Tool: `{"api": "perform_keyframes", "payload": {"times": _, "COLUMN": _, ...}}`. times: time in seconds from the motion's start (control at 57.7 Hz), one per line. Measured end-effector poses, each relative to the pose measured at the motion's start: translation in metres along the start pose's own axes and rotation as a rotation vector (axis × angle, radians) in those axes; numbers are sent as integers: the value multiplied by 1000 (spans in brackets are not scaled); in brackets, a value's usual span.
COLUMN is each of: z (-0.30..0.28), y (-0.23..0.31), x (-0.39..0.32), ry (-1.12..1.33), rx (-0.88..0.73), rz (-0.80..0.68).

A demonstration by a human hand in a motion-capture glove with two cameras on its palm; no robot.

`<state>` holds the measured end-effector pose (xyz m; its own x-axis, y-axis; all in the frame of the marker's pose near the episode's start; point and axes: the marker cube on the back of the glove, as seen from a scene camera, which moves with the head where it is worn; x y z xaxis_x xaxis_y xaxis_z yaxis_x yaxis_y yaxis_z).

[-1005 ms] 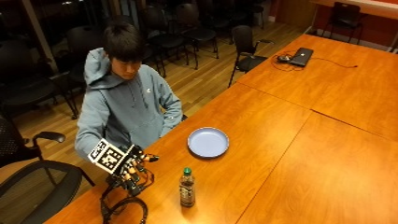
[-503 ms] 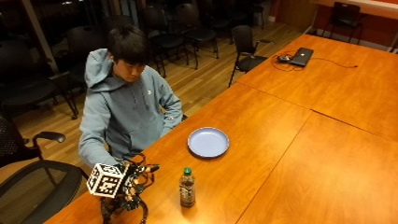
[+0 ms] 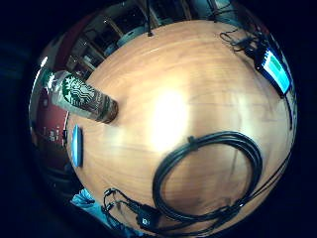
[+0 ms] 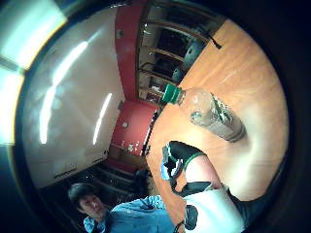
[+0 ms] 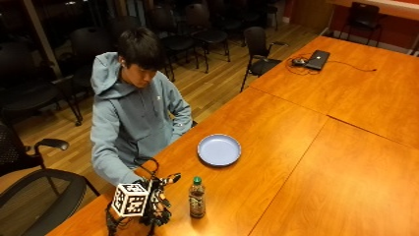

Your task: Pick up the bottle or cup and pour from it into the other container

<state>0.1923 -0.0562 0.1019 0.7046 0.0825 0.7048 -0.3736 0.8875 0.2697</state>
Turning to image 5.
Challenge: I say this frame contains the black glove cable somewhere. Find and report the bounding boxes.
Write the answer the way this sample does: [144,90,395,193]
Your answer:
[104,156,162,236]

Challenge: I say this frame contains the black office chair with armrest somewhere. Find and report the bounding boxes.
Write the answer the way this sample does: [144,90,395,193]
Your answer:
[0,122,70,180]

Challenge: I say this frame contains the the person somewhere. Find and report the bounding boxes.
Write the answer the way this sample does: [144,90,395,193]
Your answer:
[89,27,194,187]

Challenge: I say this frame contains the black armchair with mesh seat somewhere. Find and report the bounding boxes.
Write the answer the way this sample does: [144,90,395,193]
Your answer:
[0,168,102,236]

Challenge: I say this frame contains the brown bottle with green cap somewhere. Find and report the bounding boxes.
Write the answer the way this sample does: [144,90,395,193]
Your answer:
[188,176,207,219]

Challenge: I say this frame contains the white marker cube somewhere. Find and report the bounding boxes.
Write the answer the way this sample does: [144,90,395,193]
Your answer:
[110,183,150,218]

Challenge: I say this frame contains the light blue plate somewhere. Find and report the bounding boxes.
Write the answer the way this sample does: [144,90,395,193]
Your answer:
[197,133,243,168]

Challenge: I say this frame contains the black laptop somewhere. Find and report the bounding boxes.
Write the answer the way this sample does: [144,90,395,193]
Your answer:
[302,49,332,72]

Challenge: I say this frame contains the black chair with armrests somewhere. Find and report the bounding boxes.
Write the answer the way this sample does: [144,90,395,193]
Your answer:
[238,26,291,93]

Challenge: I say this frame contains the black laptop cable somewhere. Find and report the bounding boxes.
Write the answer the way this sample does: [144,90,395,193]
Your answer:
[286,53,378,77]

